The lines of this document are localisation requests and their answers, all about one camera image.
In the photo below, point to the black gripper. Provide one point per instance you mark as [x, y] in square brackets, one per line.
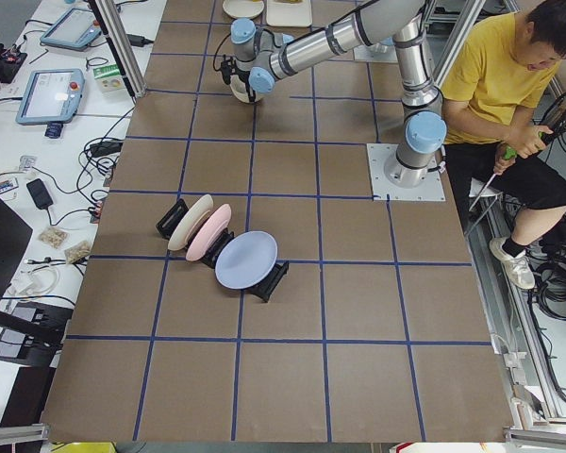
[250, 86]

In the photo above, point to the white bowl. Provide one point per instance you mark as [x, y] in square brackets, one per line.
[242, 93]

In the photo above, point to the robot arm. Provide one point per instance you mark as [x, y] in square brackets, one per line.
[262, 57]

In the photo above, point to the round white plate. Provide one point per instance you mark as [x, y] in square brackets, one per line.
[238, 9]

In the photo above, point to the white rectangular tray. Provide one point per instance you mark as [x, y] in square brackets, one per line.
[279, 14]

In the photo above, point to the green white box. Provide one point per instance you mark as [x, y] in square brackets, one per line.
[108, 78]

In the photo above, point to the cream plate in rack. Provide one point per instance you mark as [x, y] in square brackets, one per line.
[190, 223]

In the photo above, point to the pink plate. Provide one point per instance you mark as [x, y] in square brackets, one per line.
[208, 233]

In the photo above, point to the black dish rack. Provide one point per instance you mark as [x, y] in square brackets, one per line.
[167, 224]

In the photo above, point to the far teach pendant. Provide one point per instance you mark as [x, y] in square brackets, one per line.
[76, 30]

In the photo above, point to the teach pendant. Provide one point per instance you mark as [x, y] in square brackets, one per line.
[51, 96]
[76, 30]

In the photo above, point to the light blue plate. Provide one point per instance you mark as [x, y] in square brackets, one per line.
[246, 260]

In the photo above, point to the near teach pendant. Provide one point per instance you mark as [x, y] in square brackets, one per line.
[51, 96]

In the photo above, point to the black power adapter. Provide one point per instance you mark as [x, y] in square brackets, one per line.
[39, 194]

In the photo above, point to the person in yellow shirt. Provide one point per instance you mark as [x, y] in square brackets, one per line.
[489, 99]

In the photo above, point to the black monitor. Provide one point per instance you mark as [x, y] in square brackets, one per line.
[31, 334]

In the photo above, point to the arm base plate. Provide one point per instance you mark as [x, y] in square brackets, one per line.
[379, 53]
[391, 181]

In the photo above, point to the aluminium frame post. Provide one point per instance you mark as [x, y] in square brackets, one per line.
[105, 12]

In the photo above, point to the green handled screwdriver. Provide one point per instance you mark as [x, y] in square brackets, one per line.
[478, 190]

